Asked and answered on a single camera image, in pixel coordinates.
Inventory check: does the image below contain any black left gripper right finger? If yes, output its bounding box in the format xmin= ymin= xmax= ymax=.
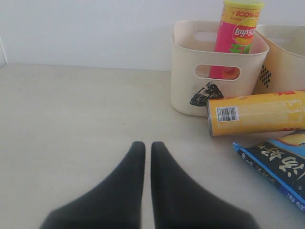
xmin=151 ymin=142 xmax=260 ymax=229

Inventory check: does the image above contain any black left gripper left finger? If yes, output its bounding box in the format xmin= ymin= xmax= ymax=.
xmin=41 ymin=141 xmax=145 ymax=229

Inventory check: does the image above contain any blue instant noodle bag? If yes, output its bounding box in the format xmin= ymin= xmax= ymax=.
xmin=233 ymin=130 xmax=305 ymax=212

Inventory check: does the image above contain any yellow Lays chips can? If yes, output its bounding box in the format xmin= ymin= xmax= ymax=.
xmin=207 ymin=91 xmax=305 ymax=136

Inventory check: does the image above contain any pink Lays chips can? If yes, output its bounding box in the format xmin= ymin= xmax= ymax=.
xmin=208 ymin=0 xmax=265 ymax=81

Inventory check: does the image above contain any cream bin triangle mark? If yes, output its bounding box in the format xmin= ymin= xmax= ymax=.
xmin=171 ymin=21 xmax=269 ymax=116

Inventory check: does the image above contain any cream bin square mark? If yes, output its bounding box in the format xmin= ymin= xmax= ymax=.
xmin=253 ymin=24 xmax=305 ymax=94

